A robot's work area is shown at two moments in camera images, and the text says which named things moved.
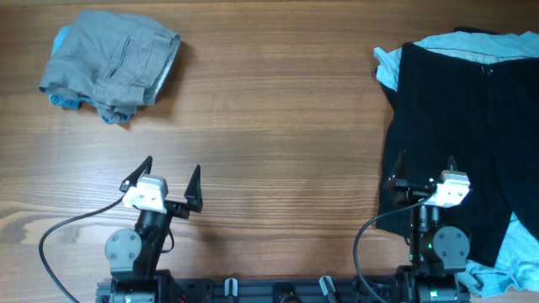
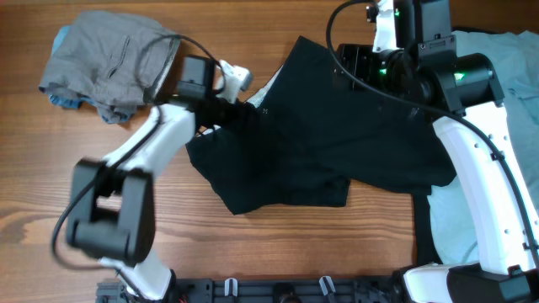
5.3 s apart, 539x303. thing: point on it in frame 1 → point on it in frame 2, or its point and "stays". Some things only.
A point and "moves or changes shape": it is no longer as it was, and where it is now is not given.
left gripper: (193, 196) → (239, 114)
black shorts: (485, 117) moves or changes shape
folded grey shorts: (114, 57) stays
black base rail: (283, 289) stays
